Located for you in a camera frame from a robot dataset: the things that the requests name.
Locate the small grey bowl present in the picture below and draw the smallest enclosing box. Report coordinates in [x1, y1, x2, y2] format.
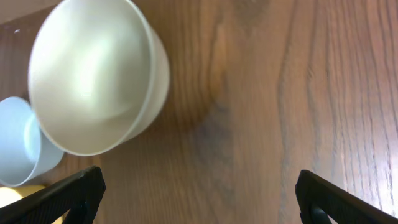
[1, 96, 64, 187]

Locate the large cream bowl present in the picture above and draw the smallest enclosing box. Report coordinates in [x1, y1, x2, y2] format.
[28, 0, 170, 156]

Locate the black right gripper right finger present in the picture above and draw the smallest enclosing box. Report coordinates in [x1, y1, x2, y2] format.
[295, 170, 397, 224]

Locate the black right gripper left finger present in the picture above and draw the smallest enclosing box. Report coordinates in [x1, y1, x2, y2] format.
[1, 166, 106, 224]

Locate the small yellow bowl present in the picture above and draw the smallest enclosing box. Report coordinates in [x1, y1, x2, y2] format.
[0, 184, 65, 224]

